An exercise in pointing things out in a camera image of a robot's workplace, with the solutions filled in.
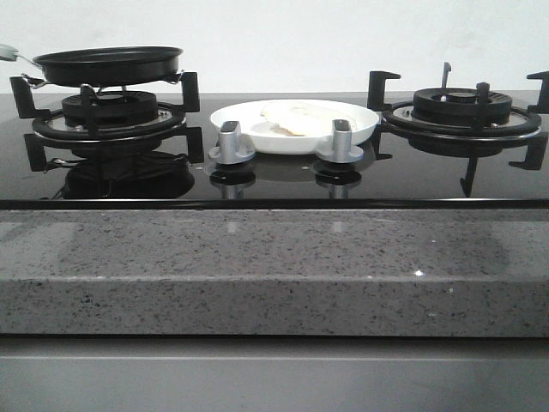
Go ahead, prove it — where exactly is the black frying pan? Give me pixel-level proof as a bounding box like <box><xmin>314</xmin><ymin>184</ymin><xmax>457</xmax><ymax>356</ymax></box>
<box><xmin>30</xmin><ymin>46</ymin><xmax>183</xmax><ymax>88</ymax></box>

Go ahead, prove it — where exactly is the fried egg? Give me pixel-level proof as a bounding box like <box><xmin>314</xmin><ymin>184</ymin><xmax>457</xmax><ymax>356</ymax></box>
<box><xmin>261</xmin><ymin>100</ymin><xmax>357</xmax><ymax>136</ymax></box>

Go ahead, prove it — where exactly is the black gas burner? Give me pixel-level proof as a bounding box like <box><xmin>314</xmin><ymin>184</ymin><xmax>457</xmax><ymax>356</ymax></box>
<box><xmin>62</xmin><ymin>91</ymin><xmax>158</xmax><ymax>128</ymax></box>
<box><xmin>412</xmin><ymin>88</ymin><xmax>512</xmax><ymax>127</ymax></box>

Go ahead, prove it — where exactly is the silver right stove knob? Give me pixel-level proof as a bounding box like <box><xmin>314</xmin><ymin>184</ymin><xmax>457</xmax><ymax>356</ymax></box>
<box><xmin>316</xmin><ymin>119</ymin><xmax>364</xmax><ymax>164</ymax></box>

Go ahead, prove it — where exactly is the silver stove knob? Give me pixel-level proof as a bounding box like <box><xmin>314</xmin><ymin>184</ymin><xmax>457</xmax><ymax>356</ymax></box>
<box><xmin>208</xmin><ymin>121</ymin><xmax>256</xmax><ymax>165</ymax></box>
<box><xmin>316</xmin><ymin>119</ymin><xmax>364</xmax><ymax>164</ymax></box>

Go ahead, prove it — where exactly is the black glass gas hob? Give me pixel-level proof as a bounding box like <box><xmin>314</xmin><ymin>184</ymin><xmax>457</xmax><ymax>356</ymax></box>
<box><xmin>1</xmin><ymin>94</ymin><xmax>548</xmax><ymax>209</ymax></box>

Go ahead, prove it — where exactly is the chrome wire pan stand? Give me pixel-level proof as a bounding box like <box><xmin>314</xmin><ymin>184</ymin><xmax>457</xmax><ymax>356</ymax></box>
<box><xmin>20</xmin><ymin>71</ymin><xmax>185</xmax><ymax>90</ymax></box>

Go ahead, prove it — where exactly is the black right gas burner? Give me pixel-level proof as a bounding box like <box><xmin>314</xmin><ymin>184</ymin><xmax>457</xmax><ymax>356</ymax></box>
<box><xmin>412</xmin><ymin>88</ymin><xmax>512</xmax><ymax>127</ymax></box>

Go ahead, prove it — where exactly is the black left gas burner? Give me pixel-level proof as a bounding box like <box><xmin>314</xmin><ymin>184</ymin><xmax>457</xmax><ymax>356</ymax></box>
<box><xmin>62</xmin><ymin>91</ymin><xmax>158</xmax><ymax>128</ymax></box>

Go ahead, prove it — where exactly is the black right pan support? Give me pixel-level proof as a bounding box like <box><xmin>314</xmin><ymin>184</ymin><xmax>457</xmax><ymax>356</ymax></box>
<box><xmin>367</xmin><ymin>62</ymin><xmax>548</xmax><ymax>197</ymax></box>

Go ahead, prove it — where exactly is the silver left stove knob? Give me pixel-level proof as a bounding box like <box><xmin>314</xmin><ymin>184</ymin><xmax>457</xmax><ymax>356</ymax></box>
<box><xmin>208</xmin><ymin>121</ymin><xmax>256</xmax><ymax>165</ymax></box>

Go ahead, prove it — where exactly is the grey cabinet drawer front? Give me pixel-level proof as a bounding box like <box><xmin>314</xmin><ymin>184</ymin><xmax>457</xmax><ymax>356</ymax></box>
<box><xmin>1</xmin><ymin>337</ymin><xmax>548</xmax><ymax>411</ymax></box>

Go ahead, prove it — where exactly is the white ceramic plate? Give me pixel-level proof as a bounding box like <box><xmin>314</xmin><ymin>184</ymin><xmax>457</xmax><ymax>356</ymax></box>
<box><xmin>210</xmin><ymin>99</ymin><xmax>379</xmax><ymax>155</ymax></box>

